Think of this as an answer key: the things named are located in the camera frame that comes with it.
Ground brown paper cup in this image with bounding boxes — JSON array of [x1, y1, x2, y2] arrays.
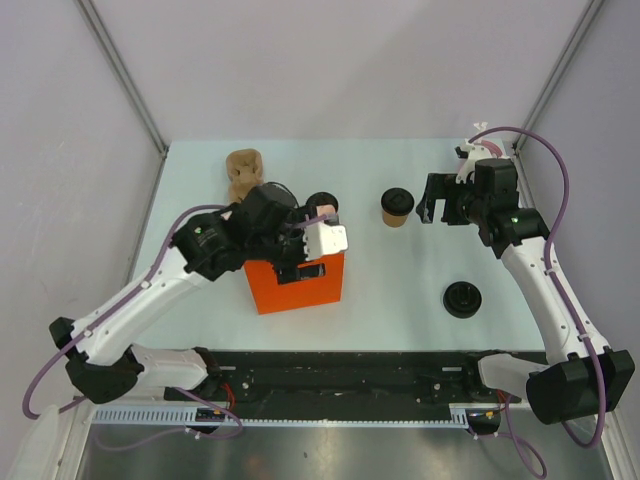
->
[[382, 211, 408, 228]]

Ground orange paper bag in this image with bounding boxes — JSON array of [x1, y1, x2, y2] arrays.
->
[[244, 253, 345, 315]]

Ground black cup lid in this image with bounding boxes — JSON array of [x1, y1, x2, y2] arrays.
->
[[306, 192, 339, 211], [381, 187, 415, 216]]

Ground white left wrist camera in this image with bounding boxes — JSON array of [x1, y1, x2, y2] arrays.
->
[[303, 222, 349, 261]]

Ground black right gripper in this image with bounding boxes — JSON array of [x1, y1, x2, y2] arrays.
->
[[416, 173, 489, 226]]

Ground brown pulp cup carrier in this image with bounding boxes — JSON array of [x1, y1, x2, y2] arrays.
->
[[226, 148, 264, 203]]

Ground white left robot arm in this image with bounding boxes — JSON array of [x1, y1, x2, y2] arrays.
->
[[49, 182, 336, 404]]

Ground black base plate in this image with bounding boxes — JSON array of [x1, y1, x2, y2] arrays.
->
[[189, 350, 499, 403]]

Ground stack of black lids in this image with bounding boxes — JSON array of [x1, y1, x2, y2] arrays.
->
[[442, 281, 482, 319]]

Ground pink cylindrical holder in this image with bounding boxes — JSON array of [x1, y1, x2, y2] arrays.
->
[[475, 140, 503, 158]]

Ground white cable duct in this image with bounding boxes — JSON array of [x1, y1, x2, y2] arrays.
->
[[92, 404, 469, 429]]

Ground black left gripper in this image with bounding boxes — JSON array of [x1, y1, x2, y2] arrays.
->
[[248, 204, 326, 284]]

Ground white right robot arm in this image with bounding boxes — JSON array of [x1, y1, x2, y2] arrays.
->
[[416, 159, 635, 425]]

